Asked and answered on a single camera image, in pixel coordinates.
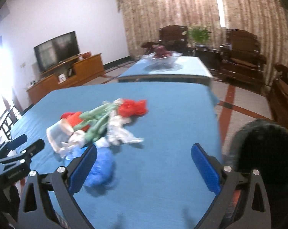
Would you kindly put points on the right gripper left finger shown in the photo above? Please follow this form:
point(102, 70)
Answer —
point(36, 209)

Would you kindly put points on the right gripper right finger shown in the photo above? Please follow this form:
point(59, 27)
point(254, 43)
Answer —
point(241, 199)

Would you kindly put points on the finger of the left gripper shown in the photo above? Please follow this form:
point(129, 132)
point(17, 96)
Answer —
point(26, 154)
point(13, 144)

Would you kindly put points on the white plastic bag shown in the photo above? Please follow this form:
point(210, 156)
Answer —
point(64, 139)

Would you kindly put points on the orange foam fruit net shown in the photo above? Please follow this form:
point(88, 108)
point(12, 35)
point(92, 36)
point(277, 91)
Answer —
point(69, 120)

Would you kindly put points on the blue paper packet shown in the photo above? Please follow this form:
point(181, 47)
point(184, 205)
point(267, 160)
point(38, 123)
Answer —
point(95, 169)

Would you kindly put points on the red plastic bag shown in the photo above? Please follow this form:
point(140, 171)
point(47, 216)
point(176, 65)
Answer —
point(132, 108)

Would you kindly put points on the black trash bin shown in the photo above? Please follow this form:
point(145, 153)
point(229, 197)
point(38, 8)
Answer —
point(263, 145)

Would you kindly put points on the black dining chair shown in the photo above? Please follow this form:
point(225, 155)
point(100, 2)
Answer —
point(7, 121)

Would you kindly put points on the white box in cabinet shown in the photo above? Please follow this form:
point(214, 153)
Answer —
point(62, 78)

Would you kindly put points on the wooden tv cabinet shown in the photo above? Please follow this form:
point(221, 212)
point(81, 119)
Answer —
point(78, 71)

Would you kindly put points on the flat screen television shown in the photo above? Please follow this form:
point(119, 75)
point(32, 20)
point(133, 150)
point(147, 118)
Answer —
point(56, 50)

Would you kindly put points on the red bowl on cabinet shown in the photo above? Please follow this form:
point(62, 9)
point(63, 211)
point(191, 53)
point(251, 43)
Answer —
point(86, 55)

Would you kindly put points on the dark wooden sofa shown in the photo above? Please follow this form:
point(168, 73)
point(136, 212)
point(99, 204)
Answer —
point(278, 96)

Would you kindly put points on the glass fruit bowl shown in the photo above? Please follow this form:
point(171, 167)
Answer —
point(162, 63)

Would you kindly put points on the coffee table with blue cloth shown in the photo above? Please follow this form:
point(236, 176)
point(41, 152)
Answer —
point(186, 69)

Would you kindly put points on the dark wooden armchair right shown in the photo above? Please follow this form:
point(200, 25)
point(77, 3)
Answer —
point(241, 58)

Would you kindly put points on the dark wooden armchair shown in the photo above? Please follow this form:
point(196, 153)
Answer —
point(241, 58)
point(173, 38)

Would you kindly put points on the dark wooden side table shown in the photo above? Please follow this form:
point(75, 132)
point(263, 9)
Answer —
point(210, 57)

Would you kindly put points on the red fruit in bowl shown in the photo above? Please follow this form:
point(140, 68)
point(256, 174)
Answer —
point(161, 52)

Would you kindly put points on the dark wooden armchair left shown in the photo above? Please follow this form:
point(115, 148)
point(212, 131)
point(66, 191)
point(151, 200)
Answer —
point(173, 38)

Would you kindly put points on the green potted plant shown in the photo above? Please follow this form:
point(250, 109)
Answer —
point(200, 34)

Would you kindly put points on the patterned beige curtains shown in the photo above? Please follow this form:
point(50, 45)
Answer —
point(267, 19)

